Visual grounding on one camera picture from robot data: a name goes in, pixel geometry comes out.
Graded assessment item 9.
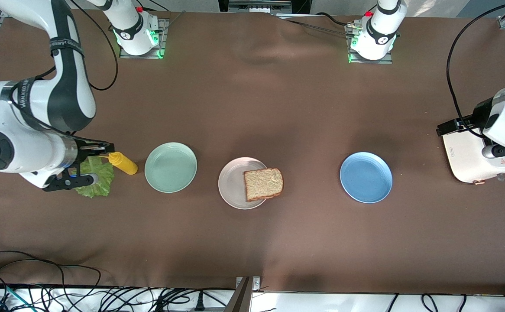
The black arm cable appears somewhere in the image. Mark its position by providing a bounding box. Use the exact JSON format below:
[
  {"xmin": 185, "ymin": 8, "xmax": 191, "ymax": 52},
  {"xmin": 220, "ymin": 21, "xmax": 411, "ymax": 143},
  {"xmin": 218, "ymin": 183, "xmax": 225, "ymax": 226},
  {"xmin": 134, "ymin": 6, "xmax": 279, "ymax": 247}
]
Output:
[
  {"xmin": 447, "ymin": 0, "xmax": 505, "ymax": 139},
  {"xmin": 10, "ymin": 0, "xmax": 120, "ymax": 135}
]

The brown bread slice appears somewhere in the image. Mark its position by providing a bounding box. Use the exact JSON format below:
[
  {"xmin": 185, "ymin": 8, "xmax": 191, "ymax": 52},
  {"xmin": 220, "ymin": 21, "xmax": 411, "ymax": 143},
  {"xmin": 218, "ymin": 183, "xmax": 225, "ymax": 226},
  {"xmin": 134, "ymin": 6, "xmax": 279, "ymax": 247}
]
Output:
[{"xmin": 243, "ymin": 168, "xmax": 284, "ymax": 202}]

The long black floor cable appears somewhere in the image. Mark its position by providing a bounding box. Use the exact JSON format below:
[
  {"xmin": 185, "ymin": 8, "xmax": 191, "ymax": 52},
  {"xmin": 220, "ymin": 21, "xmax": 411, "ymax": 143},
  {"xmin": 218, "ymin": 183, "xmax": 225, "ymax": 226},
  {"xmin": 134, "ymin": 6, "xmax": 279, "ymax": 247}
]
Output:
[{"xmin": 0, "ymin": 250, "xmax": 101, "ymax": 312}]

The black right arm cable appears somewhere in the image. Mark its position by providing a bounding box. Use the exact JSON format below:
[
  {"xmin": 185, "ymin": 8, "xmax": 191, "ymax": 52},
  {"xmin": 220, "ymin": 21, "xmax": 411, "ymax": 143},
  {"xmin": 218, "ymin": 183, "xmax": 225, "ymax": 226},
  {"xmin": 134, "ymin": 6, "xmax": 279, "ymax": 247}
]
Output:
[{"xmin": 10, "ymin": 0, "xmax": 120, "ymax": 135}]

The brown table cloth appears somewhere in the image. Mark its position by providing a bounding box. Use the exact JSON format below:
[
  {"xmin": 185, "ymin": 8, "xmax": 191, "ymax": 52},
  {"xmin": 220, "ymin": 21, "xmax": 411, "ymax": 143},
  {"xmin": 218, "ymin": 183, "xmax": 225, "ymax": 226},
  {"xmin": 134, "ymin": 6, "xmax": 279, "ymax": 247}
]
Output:
[{"xmin": 0, "ymin": 8, "xmax": 505, "ymax": 295}]

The green lettuce leaf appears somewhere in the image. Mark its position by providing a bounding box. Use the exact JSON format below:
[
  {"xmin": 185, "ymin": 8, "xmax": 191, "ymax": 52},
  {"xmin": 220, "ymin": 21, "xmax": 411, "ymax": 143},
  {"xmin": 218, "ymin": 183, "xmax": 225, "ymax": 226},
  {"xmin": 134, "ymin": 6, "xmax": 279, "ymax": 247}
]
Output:
[{"xmin": 71, "ymin": 155, "xmax": 116, "ymax": 199}]

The blue plate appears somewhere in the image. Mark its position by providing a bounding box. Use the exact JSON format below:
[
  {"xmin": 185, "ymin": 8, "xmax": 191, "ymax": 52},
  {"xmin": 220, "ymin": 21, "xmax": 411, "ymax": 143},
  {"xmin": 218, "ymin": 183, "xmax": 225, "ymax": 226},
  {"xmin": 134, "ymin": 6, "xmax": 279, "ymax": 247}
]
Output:
[{"xmin": 340, "ymin": 152, "xmax": 393, "ymax": 204}]

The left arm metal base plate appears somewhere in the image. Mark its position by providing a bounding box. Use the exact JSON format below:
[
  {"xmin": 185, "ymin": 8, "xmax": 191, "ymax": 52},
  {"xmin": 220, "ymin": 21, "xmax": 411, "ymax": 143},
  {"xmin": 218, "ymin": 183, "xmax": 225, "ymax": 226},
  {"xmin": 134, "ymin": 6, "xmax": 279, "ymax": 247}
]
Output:
[{"xmin": 346, "ymin": 23, "xmax": 394, "ymax": 65}]

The mint green plate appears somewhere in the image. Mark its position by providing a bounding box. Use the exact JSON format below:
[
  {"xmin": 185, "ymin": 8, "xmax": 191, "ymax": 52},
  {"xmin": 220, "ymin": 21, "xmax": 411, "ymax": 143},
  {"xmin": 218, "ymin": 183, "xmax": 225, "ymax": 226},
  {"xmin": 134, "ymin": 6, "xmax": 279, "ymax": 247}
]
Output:
[{"xmin": 144, "ymin": 142, "xmax": 198, "ymax": 193}]

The metal table clamp bracket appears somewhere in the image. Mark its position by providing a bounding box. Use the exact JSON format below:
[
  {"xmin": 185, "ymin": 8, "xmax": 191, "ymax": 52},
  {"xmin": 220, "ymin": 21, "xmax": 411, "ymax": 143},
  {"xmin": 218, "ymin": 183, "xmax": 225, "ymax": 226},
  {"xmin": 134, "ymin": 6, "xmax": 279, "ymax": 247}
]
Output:
[{"xmin": 234, "ymin": 276, "xmax": 262, "ymax": 312}]

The yellow mustard squeeze bottle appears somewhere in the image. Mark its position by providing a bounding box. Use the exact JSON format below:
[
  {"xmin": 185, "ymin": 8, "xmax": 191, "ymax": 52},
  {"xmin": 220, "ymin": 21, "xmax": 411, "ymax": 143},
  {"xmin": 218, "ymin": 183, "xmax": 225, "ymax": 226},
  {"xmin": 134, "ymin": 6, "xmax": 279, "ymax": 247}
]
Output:
[{"xmin": 101, "ymin": 152, "xmax": 139, "ymax": 176}]

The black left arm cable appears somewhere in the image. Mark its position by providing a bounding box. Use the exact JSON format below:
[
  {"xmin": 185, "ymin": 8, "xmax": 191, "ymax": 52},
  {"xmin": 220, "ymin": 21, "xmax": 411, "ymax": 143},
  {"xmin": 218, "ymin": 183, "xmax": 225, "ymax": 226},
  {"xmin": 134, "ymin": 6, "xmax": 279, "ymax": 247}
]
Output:
[{"xmin": 447, "ymin": 0, "xmax": 505, "ymax": 139}]

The black looped floor cable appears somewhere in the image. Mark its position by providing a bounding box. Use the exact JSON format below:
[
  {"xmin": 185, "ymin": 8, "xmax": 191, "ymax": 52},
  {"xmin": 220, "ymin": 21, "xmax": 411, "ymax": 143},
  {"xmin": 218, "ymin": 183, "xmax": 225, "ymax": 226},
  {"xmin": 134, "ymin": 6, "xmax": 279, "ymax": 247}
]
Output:
[{"xmin": 421, "ymin": 294, "xmax": 443, "ymax": 312}]

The white toaster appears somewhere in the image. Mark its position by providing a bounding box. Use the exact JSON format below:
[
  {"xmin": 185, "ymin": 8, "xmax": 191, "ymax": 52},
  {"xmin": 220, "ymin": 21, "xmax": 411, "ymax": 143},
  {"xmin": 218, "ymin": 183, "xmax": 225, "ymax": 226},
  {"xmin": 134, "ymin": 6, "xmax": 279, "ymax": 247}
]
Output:
[{"xmin": 442, "ymin": 126, "xmax": 505, "ymax": 185}]

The black cable on table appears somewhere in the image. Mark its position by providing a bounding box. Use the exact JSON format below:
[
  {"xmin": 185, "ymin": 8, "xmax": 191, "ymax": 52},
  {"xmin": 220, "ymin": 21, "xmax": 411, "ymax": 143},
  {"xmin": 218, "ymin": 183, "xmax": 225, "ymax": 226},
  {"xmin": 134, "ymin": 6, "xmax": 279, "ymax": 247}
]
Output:
[
  {"xmin": 276, "ymin": 16, "xmax": 355, "ymax": 36},
  {"xmin": 315, "ymin": 12, "xmax": 357, "ymax": 27}
]

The beige plate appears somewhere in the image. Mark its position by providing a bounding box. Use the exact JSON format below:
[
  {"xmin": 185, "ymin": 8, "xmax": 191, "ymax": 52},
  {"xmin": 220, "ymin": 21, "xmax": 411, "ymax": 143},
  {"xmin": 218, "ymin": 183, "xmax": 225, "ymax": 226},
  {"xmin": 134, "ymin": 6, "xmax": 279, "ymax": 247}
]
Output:
[{"xmin": 218, "ymin": 157, "xmax": 273, "ymax": 210}]

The teal floor cable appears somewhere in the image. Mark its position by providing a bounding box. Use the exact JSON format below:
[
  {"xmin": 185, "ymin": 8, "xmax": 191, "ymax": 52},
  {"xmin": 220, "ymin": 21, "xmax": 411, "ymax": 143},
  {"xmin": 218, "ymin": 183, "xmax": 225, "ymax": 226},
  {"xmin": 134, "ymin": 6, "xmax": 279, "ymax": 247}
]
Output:
[{"xmin": 0, "ymin": 282, "xmax": 34, "ymax": 312}]

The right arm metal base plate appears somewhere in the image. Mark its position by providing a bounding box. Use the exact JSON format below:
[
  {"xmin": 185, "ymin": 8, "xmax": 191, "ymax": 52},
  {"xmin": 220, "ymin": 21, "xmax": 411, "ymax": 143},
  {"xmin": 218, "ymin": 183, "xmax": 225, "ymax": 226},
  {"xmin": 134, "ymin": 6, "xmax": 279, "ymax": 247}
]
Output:
[{"xmin": 119, "ymin": 18, "xmax": 169, "ymax": 59}]

